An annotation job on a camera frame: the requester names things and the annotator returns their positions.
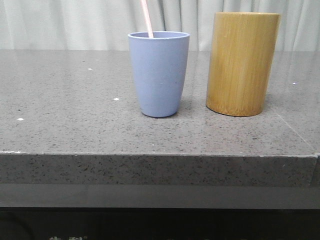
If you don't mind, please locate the blue plastic cup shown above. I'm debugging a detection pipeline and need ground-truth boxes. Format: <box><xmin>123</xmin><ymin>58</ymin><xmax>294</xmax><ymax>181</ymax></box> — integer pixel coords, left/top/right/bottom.
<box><xmin>128</xmin><ymin>31</ymin><xmax>190</xmax><ymax>118</ymax></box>

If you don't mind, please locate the bamboo cylinder holder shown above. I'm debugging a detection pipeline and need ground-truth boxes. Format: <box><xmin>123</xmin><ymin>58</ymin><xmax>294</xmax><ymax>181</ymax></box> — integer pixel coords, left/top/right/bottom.
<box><xmin>206</xmin><ymin>12</ymin><xmax>281</xmax><ymax>117</ymax></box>

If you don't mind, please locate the white curtain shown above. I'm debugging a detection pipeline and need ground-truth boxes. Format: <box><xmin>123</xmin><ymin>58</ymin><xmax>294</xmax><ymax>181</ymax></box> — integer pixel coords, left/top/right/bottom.
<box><xmin>0</xmin><ymin>0</ymin><xmax>320</xmax><ymax>52</ymax></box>

